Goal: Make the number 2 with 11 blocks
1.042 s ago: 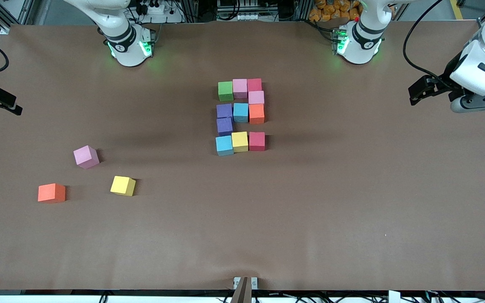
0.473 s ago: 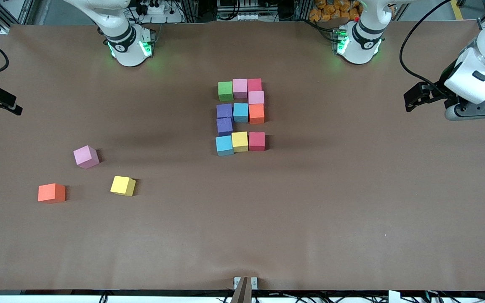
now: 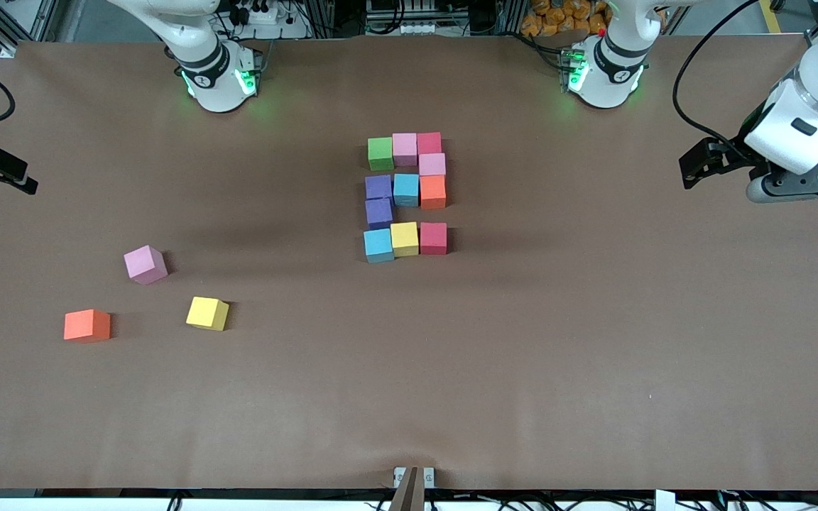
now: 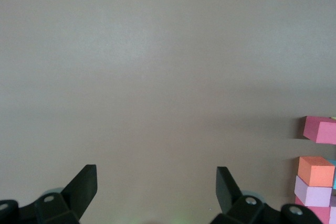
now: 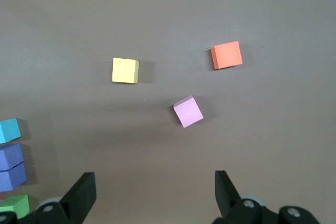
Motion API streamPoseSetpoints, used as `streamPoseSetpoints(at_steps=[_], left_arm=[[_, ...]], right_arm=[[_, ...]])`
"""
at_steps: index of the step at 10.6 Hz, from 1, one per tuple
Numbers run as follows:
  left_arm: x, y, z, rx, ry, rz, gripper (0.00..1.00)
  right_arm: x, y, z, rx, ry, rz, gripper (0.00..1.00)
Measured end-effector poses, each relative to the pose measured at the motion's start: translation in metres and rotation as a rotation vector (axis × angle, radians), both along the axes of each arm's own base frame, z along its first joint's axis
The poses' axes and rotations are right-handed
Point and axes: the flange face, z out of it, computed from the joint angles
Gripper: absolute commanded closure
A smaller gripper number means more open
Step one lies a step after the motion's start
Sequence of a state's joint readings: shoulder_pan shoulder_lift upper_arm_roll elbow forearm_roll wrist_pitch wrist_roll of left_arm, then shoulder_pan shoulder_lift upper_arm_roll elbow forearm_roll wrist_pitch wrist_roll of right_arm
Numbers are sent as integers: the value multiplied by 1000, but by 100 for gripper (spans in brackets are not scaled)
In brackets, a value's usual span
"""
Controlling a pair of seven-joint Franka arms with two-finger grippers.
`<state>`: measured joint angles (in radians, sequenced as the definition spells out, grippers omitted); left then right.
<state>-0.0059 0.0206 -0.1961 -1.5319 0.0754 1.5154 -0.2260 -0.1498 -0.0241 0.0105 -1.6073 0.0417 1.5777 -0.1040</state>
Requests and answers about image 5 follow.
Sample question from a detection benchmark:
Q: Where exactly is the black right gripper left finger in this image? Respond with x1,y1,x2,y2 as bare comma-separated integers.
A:
0,172,97,224

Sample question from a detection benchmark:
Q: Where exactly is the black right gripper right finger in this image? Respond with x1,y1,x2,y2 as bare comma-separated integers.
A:
212,170,321,224

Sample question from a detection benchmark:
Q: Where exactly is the green foam block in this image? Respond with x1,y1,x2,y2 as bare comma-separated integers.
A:
0,194,30,219

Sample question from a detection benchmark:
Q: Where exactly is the purple foam block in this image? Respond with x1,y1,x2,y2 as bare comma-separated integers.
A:
0,162,28,193
0,143,25,172

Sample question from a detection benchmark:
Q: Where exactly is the cyan foam block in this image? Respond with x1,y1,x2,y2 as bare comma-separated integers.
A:
0,118,22,144

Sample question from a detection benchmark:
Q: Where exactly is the pink foam block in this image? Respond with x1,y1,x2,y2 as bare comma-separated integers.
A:
173,95,204,129

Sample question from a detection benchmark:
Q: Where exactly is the yellow foam block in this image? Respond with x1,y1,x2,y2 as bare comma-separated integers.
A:
112,57,140,84

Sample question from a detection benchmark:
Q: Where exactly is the orange foam block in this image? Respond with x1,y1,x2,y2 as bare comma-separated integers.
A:
211,40,243,70

